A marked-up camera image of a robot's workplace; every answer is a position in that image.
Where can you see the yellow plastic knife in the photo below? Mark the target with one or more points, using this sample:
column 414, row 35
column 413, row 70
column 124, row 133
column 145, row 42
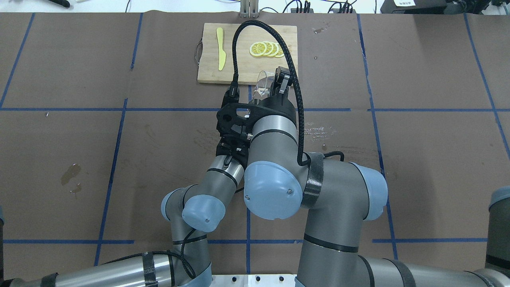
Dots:
column 221, row 51

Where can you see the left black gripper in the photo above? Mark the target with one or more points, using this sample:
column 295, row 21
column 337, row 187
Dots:
column 228, row 150

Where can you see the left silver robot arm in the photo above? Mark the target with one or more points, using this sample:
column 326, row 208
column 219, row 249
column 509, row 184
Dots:
column 193, row 211

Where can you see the clear glass shaker cup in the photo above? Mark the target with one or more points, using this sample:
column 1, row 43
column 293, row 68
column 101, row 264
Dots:
column 263, row 85

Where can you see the wooden cutting board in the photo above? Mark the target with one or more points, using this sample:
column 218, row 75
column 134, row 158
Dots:
column 248, row 65

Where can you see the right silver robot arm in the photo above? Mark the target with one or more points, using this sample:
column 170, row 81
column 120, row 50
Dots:
column 339, row 196

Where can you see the aluminium frame post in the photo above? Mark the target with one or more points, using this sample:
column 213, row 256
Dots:
column 249, row 9

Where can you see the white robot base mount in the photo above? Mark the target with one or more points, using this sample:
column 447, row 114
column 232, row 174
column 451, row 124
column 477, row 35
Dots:
column 256, row 280

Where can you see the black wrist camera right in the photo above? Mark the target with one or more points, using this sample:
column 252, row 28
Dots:
column 229, row 123

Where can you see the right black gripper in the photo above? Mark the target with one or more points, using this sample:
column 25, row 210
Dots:
column 277, row 105

